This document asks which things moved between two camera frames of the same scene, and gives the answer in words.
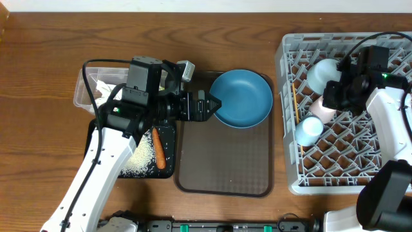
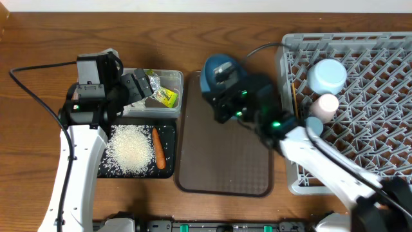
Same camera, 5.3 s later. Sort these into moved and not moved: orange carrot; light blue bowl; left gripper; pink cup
Moved: left gripper
Not moved: light blue bowl; orange carrot; pink cup
